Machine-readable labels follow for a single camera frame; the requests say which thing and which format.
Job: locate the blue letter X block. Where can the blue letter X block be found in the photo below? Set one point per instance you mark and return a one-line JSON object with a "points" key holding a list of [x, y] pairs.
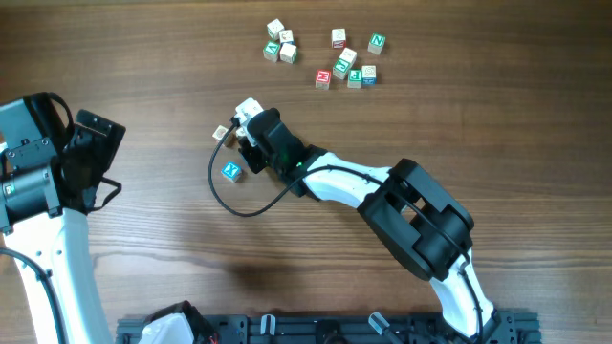
{"points": [[232, 171]]}

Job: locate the plain top block teal side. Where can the plain top block teal side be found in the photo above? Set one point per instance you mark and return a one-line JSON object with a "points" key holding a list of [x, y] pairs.
{"points": [[274, 29]]}

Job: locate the plain block green side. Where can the plain block green side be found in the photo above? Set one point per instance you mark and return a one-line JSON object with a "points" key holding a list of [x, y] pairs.
{"points": [[288, 53]]}

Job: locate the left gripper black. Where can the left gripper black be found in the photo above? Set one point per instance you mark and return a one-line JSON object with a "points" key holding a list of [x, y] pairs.
{"points": [[100, 132]]}

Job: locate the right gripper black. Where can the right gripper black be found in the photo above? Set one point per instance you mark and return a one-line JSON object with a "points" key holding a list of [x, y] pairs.
{"points": [[253, 163]]}

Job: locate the green letter F block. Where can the green letter F block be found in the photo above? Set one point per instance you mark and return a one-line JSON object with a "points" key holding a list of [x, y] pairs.
{"points": [[354, 80]]}

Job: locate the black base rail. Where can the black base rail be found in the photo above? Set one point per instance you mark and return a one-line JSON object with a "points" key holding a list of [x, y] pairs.
{"points": [[429, 327]]}

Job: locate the green letter V block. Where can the green letter V block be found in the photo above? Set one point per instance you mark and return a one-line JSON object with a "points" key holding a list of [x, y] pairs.
{"points": [[271, 51]]}

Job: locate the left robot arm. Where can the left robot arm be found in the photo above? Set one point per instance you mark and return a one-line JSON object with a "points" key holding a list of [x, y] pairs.
{"points": [[51, 168]]}

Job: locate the spiral picture block blue side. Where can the spiral picture block blue side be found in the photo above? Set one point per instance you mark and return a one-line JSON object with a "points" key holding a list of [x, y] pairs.
{"points": [[369, 74]]}

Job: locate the red letter M block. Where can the red letter M block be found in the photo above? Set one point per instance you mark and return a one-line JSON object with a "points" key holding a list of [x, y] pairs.
{"points": [[323, 79]]}

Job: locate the shell picture block red side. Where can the shell picture block red side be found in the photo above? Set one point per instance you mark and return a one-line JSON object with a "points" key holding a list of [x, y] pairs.
{"points": [[224, 132]]}

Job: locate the animal picture block blue side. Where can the animal picture block blue side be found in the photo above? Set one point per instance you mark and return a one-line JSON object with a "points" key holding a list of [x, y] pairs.
{"points": [[286, 37]]}

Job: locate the horse picture block green side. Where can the horse picture block green side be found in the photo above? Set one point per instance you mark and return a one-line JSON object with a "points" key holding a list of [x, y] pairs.
{"points": [[240, 132]]}

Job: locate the plain block upper middle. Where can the plain block upper middle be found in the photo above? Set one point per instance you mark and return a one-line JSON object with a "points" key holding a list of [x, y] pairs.
{"points": [[349, 56]]}

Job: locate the green letter N block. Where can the green letter N block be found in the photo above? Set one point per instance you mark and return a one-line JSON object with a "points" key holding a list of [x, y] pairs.
{"points": [[376, 43]]}

